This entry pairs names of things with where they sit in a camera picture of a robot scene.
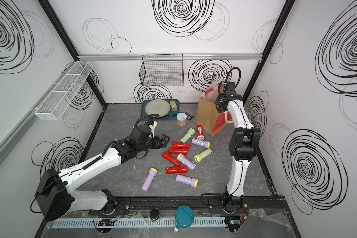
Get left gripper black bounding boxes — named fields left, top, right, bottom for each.
left=137, top=134, right=171, bottom=154

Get red flashlight top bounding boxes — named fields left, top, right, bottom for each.
left=172, top=142, right=191, bottom=149

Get red flashlight diagonal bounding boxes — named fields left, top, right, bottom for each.
left=162, top=151, right=181, bottom=167

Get brown jute tote bag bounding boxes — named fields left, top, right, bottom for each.
left=195, top=85, right=234, bottom=136

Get purple flashlight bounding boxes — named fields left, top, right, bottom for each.
left=176, top=175, right=198, bottom=188
left=141, top=168, right=158, bottom=191
left=191, top=138, right=210, bottom=148
left=177, top=153, right=196, bottom=171

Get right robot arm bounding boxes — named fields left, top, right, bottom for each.
left=215, top=82, right=261, bottom=205

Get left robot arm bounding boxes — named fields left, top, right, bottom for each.
left=34, top=125, right=170, bottom=222

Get light green flashlight upper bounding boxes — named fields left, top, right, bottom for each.
left=180, top=128, right=195, bottom=143

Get light green flashlight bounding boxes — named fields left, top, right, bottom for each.
left=180, top=128, right=195, bottom=143
left=194, top=148, right=213, bottom=163

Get small orange can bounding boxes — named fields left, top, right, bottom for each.
left=176, top=113, right=187, bottom=126

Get red flashlight bottom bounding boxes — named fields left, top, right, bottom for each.
left=166, top=165, right=187, bottom=174

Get grey round plate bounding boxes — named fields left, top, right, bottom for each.
left=144, top=99, right=171, bottom=118

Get red white flashlight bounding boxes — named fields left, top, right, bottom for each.
left=196, top=125, right=205, bottom=140

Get light green flashlight lower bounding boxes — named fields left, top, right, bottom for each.
left=194, top=148, right=213, bottom=163

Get purple flashlight bottom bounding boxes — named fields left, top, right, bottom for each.
left=176, top=175, right=198, bottom=188

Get black round knob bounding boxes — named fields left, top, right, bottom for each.
left=149, top=208, right=160, bottom=221

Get teal round lid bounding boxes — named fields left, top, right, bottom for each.
left=174, top=205, right=194, bottom=234

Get black wire wall basket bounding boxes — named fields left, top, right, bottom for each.
left=139, top=54, right=184, bottom=86

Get white slotted cable duct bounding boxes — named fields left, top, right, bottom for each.
left=52, top=217, right=226, bottom=229

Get white wire wall shelf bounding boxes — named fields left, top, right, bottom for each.
left=34, top=61, right=93, bottom=121

